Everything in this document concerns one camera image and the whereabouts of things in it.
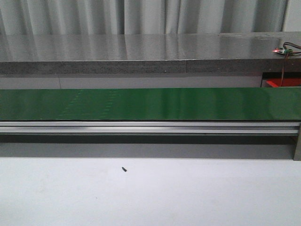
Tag green conveyor belt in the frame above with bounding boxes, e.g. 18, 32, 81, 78
0, 88, 301, 121

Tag red and black wires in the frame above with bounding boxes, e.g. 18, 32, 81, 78
281, 42, 301, 88

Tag grey stone counter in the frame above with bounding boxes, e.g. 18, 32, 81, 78
0, 32, 301, 75

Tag aluminium conveyor side rail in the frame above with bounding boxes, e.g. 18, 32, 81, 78
0, 121, 301, 135

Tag red plastic bin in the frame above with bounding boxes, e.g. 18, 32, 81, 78
266, 78, 301, 88

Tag grey curtain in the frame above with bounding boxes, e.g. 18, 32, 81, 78
0, 0, 288, 35

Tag small green circuit board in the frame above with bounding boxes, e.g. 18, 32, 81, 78
273, 48, 293, 55

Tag grey conveyor support leg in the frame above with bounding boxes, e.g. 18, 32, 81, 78
293, 128, 301, 161

